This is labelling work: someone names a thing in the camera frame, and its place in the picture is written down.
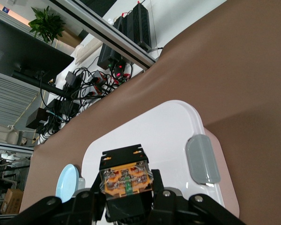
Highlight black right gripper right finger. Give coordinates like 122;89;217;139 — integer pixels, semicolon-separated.
149;169;245;225

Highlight white chair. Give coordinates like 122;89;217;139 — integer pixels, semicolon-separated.
0;123;23;146

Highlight green potted plant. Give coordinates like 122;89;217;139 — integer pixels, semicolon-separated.
28;5;67;45

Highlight tangled black cables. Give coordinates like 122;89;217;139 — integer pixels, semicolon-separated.
37;58;134;142

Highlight black computer monitor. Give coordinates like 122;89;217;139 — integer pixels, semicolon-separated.
0;19;75;82

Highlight black power brick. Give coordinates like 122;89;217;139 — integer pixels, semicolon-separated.
96;43;122;70

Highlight white lidded storage box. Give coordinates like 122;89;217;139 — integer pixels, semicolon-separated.
81;100;241;225

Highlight light blue round plate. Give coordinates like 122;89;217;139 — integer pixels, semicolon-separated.
55;164;82;203

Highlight brown table mat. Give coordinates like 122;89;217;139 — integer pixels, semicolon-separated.
18;0;281;225

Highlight brown cardboard box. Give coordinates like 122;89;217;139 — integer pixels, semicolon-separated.
0;188;24;215

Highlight tall black finned power supply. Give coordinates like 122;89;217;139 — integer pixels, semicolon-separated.
132;1;153;51

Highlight aluminium profile bar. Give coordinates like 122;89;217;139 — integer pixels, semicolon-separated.
50;0;157;70

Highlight small black box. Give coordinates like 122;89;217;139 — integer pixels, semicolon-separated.
25;107;50;130

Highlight black and orange switch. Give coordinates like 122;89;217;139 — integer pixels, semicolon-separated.
98;143;155;224

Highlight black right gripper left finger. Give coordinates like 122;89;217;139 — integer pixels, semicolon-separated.
18;173;106;225

